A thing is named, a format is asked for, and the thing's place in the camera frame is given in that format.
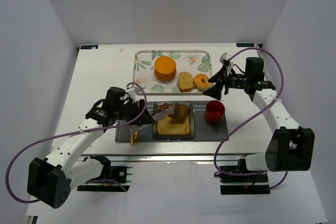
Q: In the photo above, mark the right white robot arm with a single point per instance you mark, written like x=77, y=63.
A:
x=291, y=145

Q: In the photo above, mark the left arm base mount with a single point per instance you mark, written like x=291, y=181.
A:
x=113, y=178

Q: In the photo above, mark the leaf pattern serving tray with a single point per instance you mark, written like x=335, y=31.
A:
x=192, y=61

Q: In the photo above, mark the grey striped placemat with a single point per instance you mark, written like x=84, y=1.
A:
x=201, y=130

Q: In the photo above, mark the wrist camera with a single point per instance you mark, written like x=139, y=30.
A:
x=131, y=91
x=225, y=58

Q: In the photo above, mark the silver metal tongs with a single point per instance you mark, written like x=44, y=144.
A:
x=164, y=110

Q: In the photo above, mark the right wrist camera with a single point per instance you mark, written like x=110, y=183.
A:
x=225, y=58

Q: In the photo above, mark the gold spoon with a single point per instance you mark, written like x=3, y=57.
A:
x=135, y=138

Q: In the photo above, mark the speckled bread slice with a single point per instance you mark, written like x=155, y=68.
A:
x=186, y=82

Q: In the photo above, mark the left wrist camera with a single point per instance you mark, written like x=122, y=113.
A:
x=131, y=91

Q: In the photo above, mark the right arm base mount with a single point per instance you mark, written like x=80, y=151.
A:
x=242, y=185

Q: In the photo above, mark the red enamel mug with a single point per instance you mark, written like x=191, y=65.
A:
x=214, y=112

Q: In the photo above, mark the aluminium table rail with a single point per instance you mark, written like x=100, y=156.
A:
x=161, y=158

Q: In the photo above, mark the round orange cake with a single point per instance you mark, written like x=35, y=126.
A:
x=165, y=68

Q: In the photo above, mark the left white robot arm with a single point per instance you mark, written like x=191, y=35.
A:
x=52, y=178

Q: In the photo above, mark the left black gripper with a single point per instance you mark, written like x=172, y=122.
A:
x=142, y=111

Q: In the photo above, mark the orange glazed donut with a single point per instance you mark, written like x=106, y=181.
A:
x=201, y=82

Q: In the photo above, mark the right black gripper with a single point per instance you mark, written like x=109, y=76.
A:
x=224, y=81

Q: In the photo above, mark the square brown ceramic plate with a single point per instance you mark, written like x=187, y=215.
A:
x=174, y=129

